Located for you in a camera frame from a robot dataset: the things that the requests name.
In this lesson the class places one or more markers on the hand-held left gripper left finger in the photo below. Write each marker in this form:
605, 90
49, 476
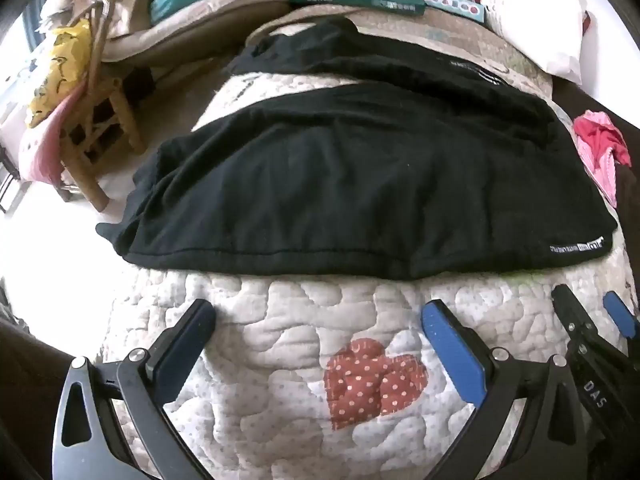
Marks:
184, 342

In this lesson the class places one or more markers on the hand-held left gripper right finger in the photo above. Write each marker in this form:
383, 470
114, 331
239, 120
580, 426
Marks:
452, 355

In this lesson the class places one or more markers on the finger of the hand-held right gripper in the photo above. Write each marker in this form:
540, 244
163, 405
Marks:
620, 316
572, 312

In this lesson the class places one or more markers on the black pants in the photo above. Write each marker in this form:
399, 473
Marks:
350, 175

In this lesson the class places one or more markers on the white quilted patchwork blanket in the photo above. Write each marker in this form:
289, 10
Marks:
280, 410

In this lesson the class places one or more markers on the pink striped garment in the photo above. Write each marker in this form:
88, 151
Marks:
600, 145

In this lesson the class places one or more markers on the small wooden stool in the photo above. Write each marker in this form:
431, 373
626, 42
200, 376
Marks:
100, 127

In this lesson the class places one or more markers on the pink and white cloth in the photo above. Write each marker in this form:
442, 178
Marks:
45, 152

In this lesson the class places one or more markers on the yellow printed cloth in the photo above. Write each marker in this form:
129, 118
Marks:
57, 75

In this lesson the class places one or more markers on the white printed bag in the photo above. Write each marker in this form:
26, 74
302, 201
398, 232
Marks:
530, 10

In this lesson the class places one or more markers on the beige cushion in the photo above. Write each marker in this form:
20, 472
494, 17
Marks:
200, 27

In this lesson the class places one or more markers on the box with coloured dots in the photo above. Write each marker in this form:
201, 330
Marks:
450, 7

